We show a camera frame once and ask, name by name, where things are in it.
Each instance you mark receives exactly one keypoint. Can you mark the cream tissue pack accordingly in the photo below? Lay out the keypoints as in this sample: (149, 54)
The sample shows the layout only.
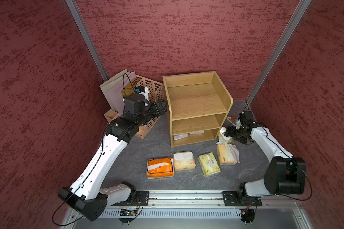
(184, 161)

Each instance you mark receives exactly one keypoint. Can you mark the right corner metal profile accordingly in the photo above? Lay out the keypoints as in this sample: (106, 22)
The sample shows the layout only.
(287, 33)

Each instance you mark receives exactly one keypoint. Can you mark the orange tissue pack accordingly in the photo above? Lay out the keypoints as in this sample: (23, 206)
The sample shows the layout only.
(160, 168)

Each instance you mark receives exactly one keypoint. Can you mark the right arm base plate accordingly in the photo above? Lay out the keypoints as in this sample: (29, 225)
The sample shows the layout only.
(237, 199)

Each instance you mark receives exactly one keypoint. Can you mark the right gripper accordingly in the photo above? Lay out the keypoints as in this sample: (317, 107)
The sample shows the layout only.
(230, 132)

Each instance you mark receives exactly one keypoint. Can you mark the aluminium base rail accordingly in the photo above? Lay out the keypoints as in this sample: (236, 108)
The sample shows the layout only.
(196, 209)

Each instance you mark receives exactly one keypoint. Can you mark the green yellow tissue pack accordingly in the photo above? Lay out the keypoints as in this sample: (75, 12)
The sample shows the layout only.
(209, 164)

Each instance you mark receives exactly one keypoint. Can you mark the lilac folder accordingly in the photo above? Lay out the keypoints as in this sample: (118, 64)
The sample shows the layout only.
(115, 94)

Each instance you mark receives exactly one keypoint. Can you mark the beige plastic file organizer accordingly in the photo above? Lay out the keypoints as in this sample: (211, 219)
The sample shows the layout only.
(155, 93)

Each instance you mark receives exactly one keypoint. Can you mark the white tissue pack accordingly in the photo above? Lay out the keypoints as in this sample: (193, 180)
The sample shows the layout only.
(180, 136)

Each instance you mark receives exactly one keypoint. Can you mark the butterfly print folder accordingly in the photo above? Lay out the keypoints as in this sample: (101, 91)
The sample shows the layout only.
(128, 86)

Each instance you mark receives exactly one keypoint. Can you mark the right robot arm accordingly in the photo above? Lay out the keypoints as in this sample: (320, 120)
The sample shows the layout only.
(285, 175)

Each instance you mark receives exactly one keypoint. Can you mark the left corner metal profile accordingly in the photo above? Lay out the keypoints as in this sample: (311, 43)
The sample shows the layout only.
(76, 14)

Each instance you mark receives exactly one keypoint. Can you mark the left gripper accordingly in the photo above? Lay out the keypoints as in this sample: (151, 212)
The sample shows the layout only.
(163, 109)

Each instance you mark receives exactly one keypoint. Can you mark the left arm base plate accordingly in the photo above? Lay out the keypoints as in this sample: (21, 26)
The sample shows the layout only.
(138, 198)

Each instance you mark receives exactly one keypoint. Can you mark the wooden two-tier shelf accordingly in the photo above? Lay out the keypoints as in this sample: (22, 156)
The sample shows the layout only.
(196, 102)

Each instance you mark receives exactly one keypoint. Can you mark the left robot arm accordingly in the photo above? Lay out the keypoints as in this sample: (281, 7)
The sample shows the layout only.
(85, 195)

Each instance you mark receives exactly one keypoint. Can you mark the corner metal profile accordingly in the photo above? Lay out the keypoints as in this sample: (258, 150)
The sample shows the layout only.
(76, 14)
(287, 33)

